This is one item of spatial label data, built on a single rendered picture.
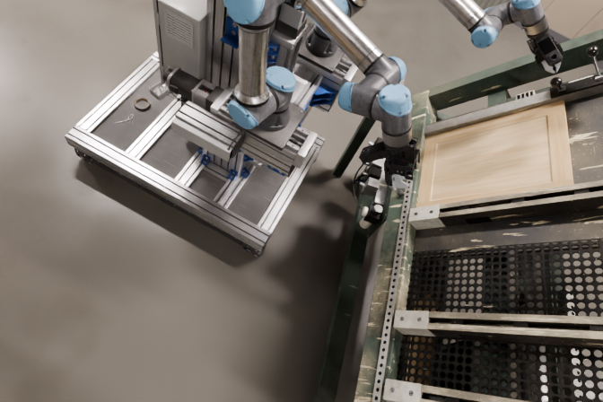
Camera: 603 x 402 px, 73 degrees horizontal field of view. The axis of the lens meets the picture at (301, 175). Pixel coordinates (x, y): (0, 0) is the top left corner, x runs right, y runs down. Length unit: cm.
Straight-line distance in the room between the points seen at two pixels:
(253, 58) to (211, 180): 127
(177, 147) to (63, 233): 76
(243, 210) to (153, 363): 88
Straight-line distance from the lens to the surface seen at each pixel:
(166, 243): 246
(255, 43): 119
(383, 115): 101
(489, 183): 172
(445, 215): 164
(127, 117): 264
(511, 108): 191
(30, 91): 315
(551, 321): 137
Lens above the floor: 230
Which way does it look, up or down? 58 degrees down
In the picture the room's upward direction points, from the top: 24 degrees clockwise
